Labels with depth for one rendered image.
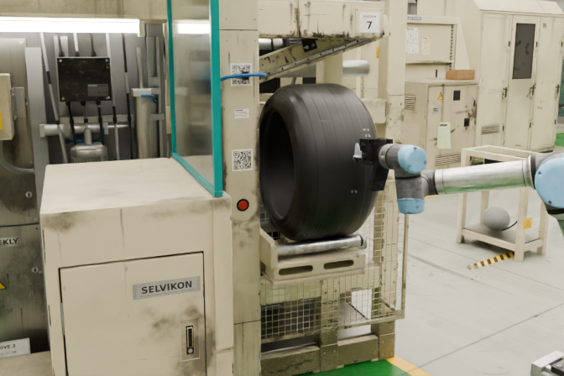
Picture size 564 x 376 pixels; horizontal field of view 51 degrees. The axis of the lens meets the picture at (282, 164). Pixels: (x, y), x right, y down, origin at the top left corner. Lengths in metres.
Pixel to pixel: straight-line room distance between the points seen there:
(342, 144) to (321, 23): 0.62
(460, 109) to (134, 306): 6.03
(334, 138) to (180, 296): 0.83
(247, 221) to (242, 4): 0.74
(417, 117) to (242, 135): 4.82
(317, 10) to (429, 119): 4.44
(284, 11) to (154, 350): 1.40
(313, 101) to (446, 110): 4.96
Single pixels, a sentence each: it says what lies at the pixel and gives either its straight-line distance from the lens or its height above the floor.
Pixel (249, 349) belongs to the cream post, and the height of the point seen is 0.51.
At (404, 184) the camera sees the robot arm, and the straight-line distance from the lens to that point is 1.68.
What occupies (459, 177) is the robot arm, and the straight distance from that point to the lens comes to 1.77.
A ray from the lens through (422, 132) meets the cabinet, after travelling 6.69.
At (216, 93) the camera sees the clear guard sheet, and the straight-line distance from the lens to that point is 1.29.
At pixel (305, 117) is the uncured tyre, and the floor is 1.37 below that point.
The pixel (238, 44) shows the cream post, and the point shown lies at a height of 1.61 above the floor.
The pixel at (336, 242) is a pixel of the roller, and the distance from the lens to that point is 2.16.
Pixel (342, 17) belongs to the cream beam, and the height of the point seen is 1.72.
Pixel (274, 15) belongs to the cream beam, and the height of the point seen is 1.72.
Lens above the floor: 1.59
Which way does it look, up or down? 11 degrees down
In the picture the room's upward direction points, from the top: straight up
